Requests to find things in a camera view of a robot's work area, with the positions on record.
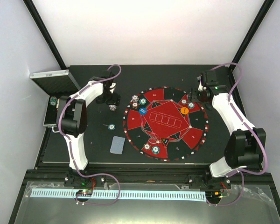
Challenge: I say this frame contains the white blue chip stack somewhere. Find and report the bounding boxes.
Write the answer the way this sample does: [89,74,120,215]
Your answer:
[109,105,117,111]

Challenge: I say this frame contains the green blue chip seat two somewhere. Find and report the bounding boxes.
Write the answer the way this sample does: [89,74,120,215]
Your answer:
[188,102,195,109]

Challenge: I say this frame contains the yellow big blind button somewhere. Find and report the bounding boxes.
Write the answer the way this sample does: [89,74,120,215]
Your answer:
[180,107,189,115]

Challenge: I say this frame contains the green blue chip stack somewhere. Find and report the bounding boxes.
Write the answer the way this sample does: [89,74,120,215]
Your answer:
[108,124,116,130]

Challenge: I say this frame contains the blue small blind button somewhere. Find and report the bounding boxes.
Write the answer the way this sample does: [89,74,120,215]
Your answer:
[139,107,147,115]

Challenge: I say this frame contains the blue playing card deck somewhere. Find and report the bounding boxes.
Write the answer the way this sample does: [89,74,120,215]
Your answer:
[110,136,125,154]

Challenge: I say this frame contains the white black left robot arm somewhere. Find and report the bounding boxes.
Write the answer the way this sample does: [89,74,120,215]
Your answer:
[56,77,120,186]

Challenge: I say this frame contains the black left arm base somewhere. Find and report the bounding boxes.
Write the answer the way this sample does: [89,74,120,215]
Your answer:
[64,170,96,188]

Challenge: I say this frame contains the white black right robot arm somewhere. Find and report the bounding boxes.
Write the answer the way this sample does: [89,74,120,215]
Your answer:
[188,86,268,188]

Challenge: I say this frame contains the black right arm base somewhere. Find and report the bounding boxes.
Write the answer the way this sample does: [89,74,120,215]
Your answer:
[187,171,214,189]

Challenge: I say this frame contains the round red black poker mat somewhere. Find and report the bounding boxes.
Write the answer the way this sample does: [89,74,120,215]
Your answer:
[123,86,209,162]

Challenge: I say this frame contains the aluminium poker case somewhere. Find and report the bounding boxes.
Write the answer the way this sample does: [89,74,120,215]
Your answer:
[29,69,81,128]

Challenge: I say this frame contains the green chips in case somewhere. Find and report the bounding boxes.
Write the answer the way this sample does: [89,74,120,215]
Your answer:
[49,96,58,106]

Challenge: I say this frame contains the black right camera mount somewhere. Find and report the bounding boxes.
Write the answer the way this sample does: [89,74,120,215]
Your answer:
[198,70,218,91]

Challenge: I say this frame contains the white slotted cable duct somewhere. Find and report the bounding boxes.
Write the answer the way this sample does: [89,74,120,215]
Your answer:
[30,189,206,202]

